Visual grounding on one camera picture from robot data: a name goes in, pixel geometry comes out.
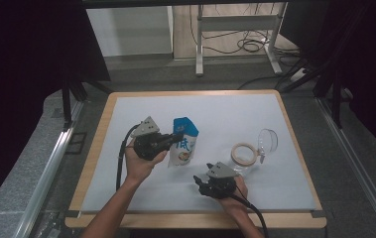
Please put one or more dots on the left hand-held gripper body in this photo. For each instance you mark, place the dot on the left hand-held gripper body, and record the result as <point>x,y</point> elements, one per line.
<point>147,145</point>

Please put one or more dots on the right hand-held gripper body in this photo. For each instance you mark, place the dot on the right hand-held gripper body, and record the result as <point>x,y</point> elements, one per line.
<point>220,183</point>

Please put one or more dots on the blue and white milk pouch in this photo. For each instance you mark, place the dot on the blue and white milk pouch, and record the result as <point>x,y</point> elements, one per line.
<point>184,155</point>

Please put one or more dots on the glass jar with hinged lid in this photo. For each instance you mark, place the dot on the glass jar with hinged lid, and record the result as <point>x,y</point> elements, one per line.
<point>235,159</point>

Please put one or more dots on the person's left hand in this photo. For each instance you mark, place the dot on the person's left hand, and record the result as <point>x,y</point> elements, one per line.
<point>141,168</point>

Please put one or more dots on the person's right hand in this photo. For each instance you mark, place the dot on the person's right hand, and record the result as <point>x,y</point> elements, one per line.
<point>236,201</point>

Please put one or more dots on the wooden table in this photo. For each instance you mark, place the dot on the wooden table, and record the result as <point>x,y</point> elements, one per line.
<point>91,162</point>

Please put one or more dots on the black metal stand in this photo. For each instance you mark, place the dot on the black metal stand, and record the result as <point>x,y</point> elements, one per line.
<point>336,99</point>
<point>66,105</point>

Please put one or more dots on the white board panel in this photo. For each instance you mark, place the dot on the white board panel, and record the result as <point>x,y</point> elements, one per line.
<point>129,31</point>

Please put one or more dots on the white power strip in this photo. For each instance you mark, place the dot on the white power strip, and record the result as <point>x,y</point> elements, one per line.
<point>298,76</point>

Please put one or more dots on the black curtain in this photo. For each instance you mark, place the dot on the black curtain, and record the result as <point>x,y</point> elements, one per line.
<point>367,66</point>
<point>26,82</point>

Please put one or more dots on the black bracket frame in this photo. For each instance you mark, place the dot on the black bracket frame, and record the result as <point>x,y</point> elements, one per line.
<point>76,142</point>

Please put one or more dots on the aluminium rail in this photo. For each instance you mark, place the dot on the aluminium rail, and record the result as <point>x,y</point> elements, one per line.
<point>48,175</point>
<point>357,165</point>

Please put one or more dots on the white metal desk frame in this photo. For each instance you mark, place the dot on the white metal desk frame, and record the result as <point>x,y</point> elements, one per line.
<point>238,23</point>

